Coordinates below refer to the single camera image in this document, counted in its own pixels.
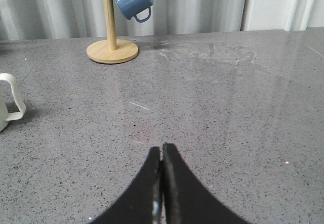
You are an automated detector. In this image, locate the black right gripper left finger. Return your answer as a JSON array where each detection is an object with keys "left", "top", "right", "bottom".
[{"left": 92, "top": 147, "right": 161, "bottom": 223}]

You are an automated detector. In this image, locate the white HOME mug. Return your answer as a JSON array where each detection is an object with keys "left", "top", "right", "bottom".
[{"left": 1, "top": 73, "right": 26, "bottom": 131}]

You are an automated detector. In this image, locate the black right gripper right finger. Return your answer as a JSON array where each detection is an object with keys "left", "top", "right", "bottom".
[{"left": 163, "top": 143, "right": 247, "bottom": 223}]

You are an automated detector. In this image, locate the wooden mug tree stand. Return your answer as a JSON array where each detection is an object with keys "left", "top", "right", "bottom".
[{"left": 86, "top": 0, "right": 139, "bottom": 64}]

